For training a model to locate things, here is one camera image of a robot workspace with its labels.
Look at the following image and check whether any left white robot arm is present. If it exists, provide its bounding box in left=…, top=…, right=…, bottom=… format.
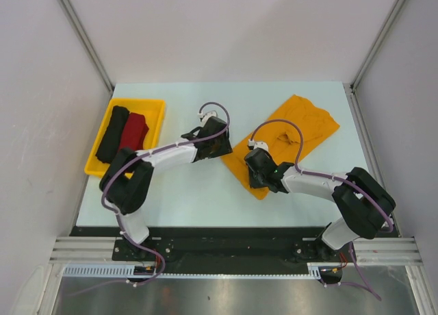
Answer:
left=99, top=116, right=232, bottom=260

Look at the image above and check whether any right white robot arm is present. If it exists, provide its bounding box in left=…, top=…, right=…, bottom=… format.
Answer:
left=244, top=148, right=396, bottom=261

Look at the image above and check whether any red rolled t shirt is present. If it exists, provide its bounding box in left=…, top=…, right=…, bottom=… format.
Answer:
left=118, top=112, right=149, bottom=151

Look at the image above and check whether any black rolled t shirt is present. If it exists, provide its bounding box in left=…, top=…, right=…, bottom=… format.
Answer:
left=95, top=105, right=129, bottom=164

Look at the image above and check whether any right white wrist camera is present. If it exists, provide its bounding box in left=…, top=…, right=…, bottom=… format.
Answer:
left=248, top=140, right=269, bottom=152

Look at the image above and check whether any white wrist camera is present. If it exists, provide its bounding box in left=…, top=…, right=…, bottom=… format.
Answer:
left=248, top=140, right=269, bottom=152
left=198, top=110, right=218, bottom=122

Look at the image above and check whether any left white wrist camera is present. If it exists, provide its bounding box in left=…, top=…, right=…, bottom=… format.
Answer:
left=198, top=110, right=218, bottom=122

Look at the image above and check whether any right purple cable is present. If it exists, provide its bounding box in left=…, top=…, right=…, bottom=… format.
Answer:
left=251, top=119, right=395, bottom=301

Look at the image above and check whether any purple cable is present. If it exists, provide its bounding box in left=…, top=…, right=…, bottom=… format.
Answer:
left=251, top=119, right=395, bottom=301
left=66, top=101, right=230, bottom=297

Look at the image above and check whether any white slotted cable duct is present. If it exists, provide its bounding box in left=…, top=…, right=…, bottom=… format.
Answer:
left=63, top=264, right=321, bottom=280

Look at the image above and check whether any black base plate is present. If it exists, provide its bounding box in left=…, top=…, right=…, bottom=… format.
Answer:
left=70, top=225, right=400, bottom=275

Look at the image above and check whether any right aluminium frame post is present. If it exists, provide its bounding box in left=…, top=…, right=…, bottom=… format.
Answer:
left=348, top=0, right=415, bottom=92

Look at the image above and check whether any aluminium frame post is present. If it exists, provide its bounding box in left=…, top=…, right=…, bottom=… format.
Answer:
left=348, top=0, right=415, bottom=92
left=57, top=0, right=115, bottom=95

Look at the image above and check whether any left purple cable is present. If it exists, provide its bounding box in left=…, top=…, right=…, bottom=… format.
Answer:
left=66, top=101, right=230, bottom=297

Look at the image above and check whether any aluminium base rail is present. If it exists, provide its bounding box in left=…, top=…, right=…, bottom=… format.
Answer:
left=50, top=237, right=423, bottom=266

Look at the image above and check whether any left aluminium frame post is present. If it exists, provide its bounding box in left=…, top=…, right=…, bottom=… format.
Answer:
left=57, top=0, right=115, bottom=95

